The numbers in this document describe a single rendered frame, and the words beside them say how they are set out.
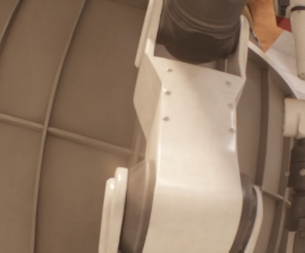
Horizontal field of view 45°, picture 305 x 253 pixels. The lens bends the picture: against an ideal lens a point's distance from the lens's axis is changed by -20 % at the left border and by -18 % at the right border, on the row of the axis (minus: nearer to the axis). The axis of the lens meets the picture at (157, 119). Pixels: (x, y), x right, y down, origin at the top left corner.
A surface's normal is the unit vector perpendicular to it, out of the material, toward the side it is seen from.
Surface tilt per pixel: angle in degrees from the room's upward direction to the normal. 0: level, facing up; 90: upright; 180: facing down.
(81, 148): 90
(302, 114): 101
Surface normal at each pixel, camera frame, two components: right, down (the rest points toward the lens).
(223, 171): 0.21, -0.82
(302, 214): -0.22, -0.19
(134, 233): -0.64, 0.00
